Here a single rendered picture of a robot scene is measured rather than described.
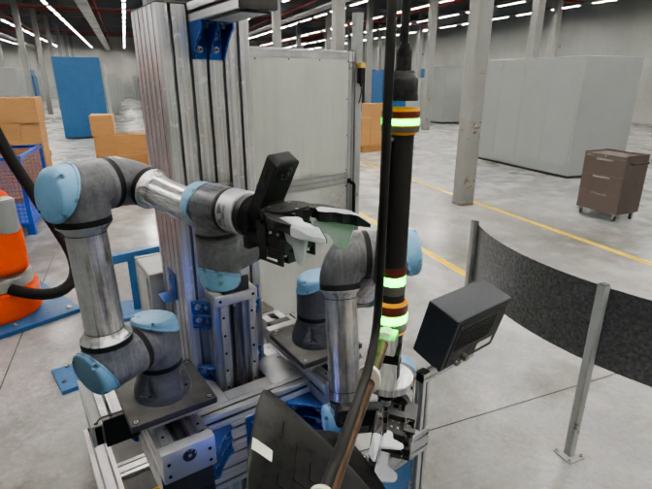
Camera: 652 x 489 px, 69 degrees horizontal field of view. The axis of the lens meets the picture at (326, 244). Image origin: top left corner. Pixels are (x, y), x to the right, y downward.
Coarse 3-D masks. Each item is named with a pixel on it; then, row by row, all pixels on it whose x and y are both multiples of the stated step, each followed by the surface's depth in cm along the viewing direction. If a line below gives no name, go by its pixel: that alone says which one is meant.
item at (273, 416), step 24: (264, 408) 62; (288, 408) 66; (264, 432) 59; (288, 432) 62; (312, 432) 66; (288, 456) 59; (312, 456) 62; (264, 480) 53; (288, 480) 56; (312, 480) 59; (360, 480) 66
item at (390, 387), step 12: (384, 336) 58; (396, 336) 59; (396, 348) 59; (384, 360) 59; (396, 360) 59; (384, 372) 61; (396, 372) 62; (408, 372) 66; (384, 384) 62; (396, 384) 63; (408, 384) 63; (384, 396) 63; (396, 396) 63
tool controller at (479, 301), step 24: (480, 288) 144; (432, 312) 135; (456, 312) 132; (480, 312) 134; (504, 312) 144; (432, 336) 137; (456, 336) 131; (480, 336) 142; (432, 360) 139; (456, 360) 136
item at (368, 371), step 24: (408, 0) 50; (408, 24) 51; (384, 72) 45; (384, 96) 45; (384, 120) 46; (384, 144) 46; (384, 168) 47; (384, 192) 48; (384, 216) 49; (384, 240) 50; (384, 264) 50; (360, 384) 47; (360, 408) 45; (336, 456) 38
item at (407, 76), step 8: (400, 48) 51; (408, 48) 51; (400, 56) 51; (408, 56) 51; (400, 64) 52; (408, 64) 52; (400, 72) 51; (408, 72) 51; (400, 80) 51; (408, 80) 51; (416, 80) 52; (400, 88) 52; (408, 88) 52; (416, 88) 52; (400, 96) 52; (408, 96) 52; (416, 96) 52; (400, 336) 62; (400, 360) 64; (384, 400) 65; (392, 400) 66
